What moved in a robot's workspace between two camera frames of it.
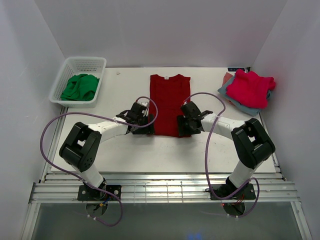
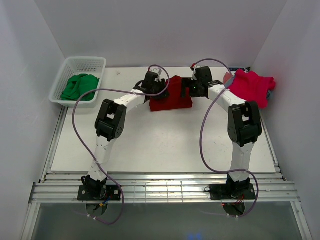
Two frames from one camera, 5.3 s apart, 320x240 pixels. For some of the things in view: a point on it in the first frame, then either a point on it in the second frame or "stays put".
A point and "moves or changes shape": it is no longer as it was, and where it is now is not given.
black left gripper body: [147, 130] to [160, 87]
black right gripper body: [187, 128] to [193, 85]
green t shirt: [80, 88] stays put
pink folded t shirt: [250, 89] stays put
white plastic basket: [74, 65] stays put
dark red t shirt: [169, 93] moves or changes shape
